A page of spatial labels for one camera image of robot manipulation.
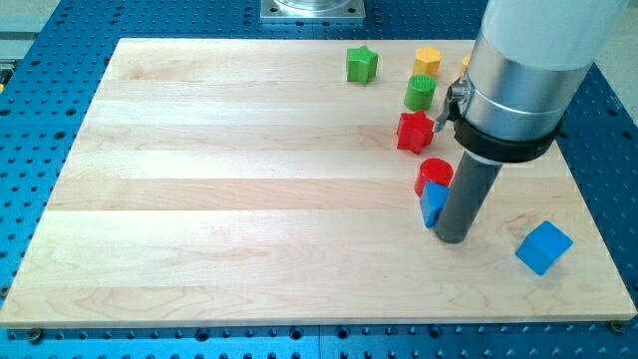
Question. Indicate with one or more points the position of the yellow hexagon block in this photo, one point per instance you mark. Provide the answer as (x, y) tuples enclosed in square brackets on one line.
[(427, 61)]

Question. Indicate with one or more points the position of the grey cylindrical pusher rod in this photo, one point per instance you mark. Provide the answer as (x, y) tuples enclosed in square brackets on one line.
[(470, 186)]

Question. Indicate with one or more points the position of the blue triangle block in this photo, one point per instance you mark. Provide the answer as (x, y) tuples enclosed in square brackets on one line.
[(433, 198)]

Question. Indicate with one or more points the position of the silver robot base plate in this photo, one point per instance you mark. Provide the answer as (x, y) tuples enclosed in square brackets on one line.
[(306, 10)]

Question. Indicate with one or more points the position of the red cylinder block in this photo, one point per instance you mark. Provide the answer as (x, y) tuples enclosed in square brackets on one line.
[(435, 170)]

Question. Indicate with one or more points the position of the green star block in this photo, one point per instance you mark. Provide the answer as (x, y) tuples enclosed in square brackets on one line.
[(361, 64)]

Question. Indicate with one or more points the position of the blue perforated metal table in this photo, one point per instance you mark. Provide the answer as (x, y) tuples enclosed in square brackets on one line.
[(52, 88)]

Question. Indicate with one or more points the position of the yellow block behind arm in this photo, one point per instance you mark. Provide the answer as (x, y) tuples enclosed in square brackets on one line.
[(465, 64)]

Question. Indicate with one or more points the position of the green cylinder block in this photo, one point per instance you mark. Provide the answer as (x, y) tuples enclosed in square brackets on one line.
[(420, 92)]

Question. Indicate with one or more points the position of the light wooden board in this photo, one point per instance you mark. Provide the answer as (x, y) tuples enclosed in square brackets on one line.
[(246, 182)]

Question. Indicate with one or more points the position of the blue cube block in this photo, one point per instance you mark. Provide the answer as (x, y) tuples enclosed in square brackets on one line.
[(542, 247)]

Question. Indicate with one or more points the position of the red star block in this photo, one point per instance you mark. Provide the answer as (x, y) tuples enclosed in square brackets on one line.
[(414, 131)]

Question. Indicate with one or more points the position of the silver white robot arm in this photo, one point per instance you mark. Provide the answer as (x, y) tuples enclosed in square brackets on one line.
[(528, 60)]

